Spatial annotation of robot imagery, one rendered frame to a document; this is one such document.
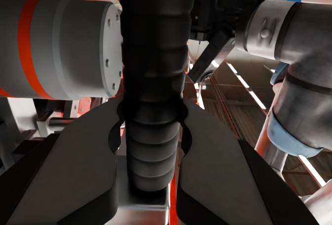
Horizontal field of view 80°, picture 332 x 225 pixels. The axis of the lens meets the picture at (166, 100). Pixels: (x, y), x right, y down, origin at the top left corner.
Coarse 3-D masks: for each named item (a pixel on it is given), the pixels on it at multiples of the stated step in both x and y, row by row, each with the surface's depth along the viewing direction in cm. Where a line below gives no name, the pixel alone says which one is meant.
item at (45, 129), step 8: (48, 112) 37; (40, 120) 35; (48, 120) 36; (56, 120) 36; (64, 120) 36; (72, 120) 37; (40, 128) 35; (48, 128) 36; (56, 128) 36; (120, 128) 39
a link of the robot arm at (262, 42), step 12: (276, 0) 26; (252, 12) 27; (264, 12) 25; (276, 12) 25; (288, 12) 29; (252, 24) 26; (264, 24) 25; (276, 24) 24; (252, 36) 27; (264, 36) 25; (276, 36) 25; (252, 48) 28; (264, 48) 26
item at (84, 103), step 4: (64, 100) 53; (80, 100) 54; (84, 100) 57; (88, 100) 60; (64, 104) 53; (80, 104) 54; (84, 104) 57; (88, 104) 60; (80, 108) 54; (84, 108) 57; (88, 108) 60; (80, 112) 54; (84, 112) 57; (60, 116) 57
